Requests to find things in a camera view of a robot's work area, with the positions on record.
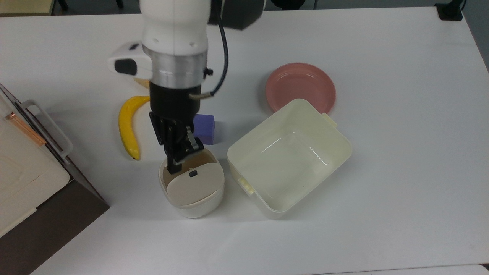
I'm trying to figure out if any black table clamp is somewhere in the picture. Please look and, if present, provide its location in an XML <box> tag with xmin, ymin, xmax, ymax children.
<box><xmin>435</xmin><ymin>0</ymin><xmax>466</xmax><ymax>21</ymax></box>

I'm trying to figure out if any cream trash can lid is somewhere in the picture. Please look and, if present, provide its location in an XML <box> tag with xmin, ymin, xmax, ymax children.
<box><xmin>167</xmin><ymin>162</ymin><xmax>223</xmax><ymax>207</ymax></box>

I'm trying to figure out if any pink plate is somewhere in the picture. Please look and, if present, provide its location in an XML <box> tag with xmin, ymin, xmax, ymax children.
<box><xmin>265</xmin><ymin>63</ymin><xmax>337</xmax><ymax>115</ymax></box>

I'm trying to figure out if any cream plastic storage box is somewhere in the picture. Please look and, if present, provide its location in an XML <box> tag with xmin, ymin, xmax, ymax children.
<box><xmin>227</xmin><ymin>99</ymin><xmax>353</xmax><ymax>220</ymax></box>

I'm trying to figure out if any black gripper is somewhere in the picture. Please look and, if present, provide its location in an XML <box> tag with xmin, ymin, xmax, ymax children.
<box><xmin>149</xmin><ymin>82</ymin><xmax>204</xmax><ymax>175</ymax></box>

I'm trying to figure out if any purple cube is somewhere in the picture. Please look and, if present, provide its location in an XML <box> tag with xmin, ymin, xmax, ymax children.
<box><xmin>193</xmin><ymin>114</ymin><xmax>215</xmax><ymax>146</ymax></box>

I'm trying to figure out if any yellow banana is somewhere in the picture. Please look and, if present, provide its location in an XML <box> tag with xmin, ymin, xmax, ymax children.
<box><xmin>118</xmin><ymin>95</ymin><xmax>151</xmax><ymax>161</ymax></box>

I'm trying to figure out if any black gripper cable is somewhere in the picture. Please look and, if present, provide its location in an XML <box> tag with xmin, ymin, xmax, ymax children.
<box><xmin>189</xmin><ymin>0</ymin><xmax>230</xmax><ymax>100</ymax></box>

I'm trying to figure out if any cream trash can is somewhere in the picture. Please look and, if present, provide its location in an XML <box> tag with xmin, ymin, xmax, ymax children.
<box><xmin>159</xmin><ymin>147</ymin><xmax>225</xmax><ymax>219</ymax></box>

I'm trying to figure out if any cream toy appliance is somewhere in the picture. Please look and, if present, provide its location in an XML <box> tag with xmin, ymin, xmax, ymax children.
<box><xmin>0</xmin><ymin>92</ymin><xmax>71</xmax><ymax>238</ymax></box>

